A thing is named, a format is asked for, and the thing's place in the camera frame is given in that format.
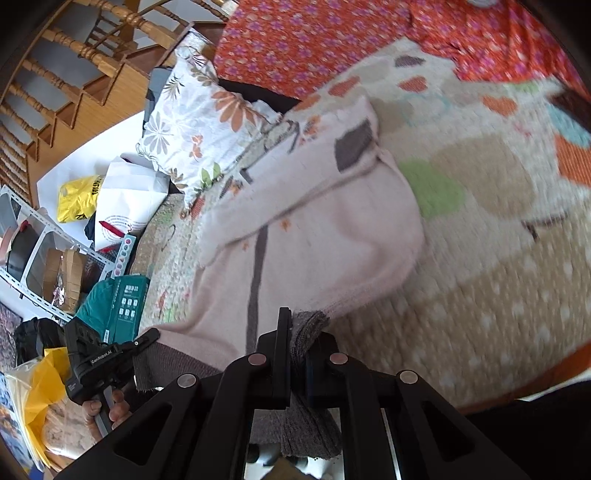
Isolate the left hand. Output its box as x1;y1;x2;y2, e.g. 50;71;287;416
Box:
82;390;131;441

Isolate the white metal shelf rack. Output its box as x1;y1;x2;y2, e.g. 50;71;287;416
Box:
1;185;114;324

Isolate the white paper bag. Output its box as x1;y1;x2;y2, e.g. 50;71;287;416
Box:
94;159;169;251

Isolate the teal cardboard box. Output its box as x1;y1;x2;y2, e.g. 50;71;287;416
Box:
75;275;149;344

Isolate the colourful dotted strip box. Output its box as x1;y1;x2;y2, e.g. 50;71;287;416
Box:
111;234;136;278

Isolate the red floral bedsheet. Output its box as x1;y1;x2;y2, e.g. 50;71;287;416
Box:
214;1;590;99

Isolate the white floral pillow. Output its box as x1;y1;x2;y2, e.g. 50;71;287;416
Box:
136;45;281;209

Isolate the wooden chair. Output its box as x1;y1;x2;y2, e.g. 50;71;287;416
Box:
1;1;238;205

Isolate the yellow plastic bag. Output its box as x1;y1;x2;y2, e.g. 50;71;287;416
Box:
57;175;104;223

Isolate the pale pink knit sweater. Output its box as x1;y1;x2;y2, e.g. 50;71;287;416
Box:
134;97;424;459

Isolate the heart patchwork quilt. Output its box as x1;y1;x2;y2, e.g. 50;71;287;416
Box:
139;39;590;408

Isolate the yellow bag on floor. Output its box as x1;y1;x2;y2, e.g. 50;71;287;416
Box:
4;347;95;472

